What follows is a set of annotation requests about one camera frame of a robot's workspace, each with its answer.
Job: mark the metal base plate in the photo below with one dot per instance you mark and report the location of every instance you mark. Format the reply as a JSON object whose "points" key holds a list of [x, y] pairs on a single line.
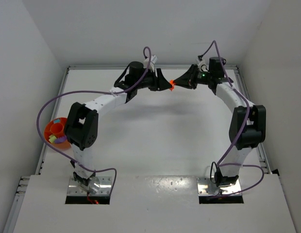
{"points": [[98, 186], [207, 188]]}

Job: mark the purple lego brick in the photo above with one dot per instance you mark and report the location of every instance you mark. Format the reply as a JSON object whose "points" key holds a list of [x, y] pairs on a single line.
{"points": [[60, 140]]}

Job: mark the orange cone lego piece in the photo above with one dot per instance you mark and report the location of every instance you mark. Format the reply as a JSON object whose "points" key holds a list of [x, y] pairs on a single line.
{"points": [[172, 85]]}

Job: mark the lime green lego brick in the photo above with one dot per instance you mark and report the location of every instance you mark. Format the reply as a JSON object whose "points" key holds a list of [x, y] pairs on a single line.
{"points": [[52, 139]]}

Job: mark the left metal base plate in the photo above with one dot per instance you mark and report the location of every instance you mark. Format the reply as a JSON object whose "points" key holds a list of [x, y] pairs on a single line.
{"points": [[98, 186]]}

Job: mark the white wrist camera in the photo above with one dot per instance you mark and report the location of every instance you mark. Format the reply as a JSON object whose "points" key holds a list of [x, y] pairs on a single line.
{"points": [[202, 67], [150, 63]]}

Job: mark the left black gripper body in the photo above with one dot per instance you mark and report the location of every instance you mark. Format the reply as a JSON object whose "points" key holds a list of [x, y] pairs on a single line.
{"points": [[155, 80]]}

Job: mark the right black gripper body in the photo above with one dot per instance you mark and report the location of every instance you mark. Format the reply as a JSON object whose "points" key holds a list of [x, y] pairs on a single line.
{"points": [[193, 77]]}

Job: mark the orange divided container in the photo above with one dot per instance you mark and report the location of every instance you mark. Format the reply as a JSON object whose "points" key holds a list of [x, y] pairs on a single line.
{"points": [[57, 130]]}

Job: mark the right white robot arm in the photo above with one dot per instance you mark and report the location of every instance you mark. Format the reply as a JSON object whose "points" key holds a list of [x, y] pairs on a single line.
{"points": [[248, 124]]}

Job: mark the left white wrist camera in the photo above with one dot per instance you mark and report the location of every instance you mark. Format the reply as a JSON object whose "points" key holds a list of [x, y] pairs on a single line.
{"points": [[150, 63]]}

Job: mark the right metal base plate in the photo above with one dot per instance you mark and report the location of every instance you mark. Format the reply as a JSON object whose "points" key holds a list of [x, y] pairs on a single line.
{"points": [[207, 188]]}

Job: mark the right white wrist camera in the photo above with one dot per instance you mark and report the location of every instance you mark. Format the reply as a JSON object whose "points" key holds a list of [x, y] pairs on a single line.
{"points": [[202, 67]]}

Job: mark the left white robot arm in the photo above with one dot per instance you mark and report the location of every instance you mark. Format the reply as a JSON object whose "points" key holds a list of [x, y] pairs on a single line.
{"points": [[81, 128]]}

